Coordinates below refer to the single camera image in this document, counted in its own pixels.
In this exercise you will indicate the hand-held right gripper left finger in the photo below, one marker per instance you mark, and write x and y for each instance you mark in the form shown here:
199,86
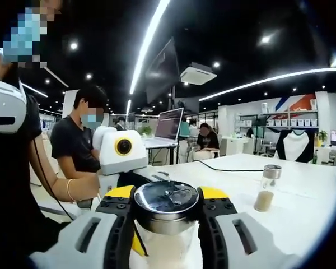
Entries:
112,218

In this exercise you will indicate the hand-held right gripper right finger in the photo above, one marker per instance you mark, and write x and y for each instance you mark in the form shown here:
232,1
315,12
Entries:
215,224

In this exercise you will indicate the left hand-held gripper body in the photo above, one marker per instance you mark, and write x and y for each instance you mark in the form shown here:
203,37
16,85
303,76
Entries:
128,159

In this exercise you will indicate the tall seasoning bottle white grains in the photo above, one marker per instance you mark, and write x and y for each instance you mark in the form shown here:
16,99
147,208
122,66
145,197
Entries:
165,201

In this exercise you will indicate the tall seasoning bottle brown grains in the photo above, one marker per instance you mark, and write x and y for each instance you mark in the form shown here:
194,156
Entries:
264,201

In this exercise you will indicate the small green potted plant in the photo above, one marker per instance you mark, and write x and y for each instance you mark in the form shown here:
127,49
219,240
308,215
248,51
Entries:
145,131
322,135

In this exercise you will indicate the silver open laptop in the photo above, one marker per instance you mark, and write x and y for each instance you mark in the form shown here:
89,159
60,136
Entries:
169,123

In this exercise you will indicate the teal panel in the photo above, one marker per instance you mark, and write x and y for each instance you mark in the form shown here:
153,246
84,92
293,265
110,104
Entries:
184,130

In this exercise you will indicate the hanging black screen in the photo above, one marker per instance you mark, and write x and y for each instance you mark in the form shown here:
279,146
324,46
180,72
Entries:
162,70

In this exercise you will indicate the person's torso black shirt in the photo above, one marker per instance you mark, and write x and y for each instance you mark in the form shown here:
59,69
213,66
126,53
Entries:
14,182

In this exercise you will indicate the ceiling air conditioner unit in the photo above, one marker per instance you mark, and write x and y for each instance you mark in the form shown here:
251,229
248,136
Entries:
197,73

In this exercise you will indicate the curved ceiling light strip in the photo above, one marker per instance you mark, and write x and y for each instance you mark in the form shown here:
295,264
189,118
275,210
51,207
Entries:
145,42
296,74

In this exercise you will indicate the group of round ceiling spotlights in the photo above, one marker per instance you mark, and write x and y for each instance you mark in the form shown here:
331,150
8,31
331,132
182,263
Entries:
73,45

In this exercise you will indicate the row of white storage bins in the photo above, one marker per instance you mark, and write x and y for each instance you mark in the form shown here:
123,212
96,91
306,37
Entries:
299,122

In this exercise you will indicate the white worn device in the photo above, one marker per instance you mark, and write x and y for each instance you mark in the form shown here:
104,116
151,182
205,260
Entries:
5,106

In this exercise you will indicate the grey metal shelf unit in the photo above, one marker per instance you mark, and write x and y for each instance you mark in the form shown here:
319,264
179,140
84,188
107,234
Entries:
291,112

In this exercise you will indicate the small desk monitor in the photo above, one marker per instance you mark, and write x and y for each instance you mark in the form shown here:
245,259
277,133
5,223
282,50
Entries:
334,136

